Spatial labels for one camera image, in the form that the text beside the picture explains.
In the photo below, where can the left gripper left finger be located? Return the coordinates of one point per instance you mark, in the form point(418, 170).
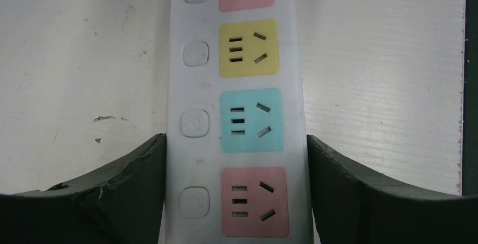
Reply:
point(120, 202)

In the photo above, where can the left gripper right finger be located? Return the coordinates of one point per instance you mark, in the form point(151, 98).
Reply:
point(353, 203)

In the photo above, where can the white multicolour power strip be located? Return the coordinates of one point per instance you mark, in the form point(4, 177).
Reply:
point(237, 162)

